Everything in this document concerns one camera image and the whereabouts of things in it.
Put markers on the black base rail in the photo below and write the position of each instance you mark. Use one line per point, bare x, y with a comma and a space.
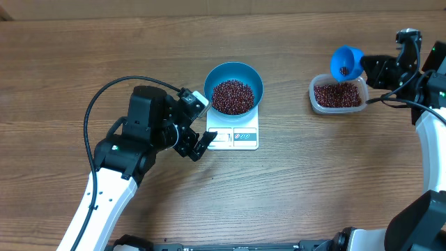
134, 243

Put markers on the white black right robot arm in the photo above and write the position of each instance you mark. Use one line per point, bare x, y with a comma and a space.
368, 167

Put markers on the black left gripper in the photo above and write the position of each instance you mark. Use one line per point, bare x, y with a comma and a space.
185, 147

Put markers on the blue plastic measuring scoop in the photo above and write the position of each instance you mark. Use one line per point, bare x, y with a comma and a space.
345, 63

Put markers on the clear plastic bean container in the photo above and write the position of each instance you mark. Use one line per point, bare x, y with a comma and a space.
328, 79

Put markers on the red beans in bowl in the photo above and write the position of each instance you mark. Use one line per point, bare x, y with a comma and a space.
233, 97

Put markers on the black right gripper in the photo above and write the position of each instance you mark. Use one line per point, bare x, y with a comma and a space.
384, 69

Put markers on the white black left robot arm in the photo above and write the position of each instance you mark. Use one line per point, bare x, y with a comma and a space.
155, 122

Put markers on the red adzuki beans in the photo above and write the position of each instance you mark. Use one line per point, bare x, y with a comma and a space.
338, 95

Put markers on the white digital kitchen scale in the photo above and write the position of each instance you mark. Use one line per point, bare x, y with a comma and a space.
234, 132

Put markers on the teal blue bowl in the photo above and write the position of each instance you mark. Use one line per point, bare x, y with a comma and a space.
234, 70

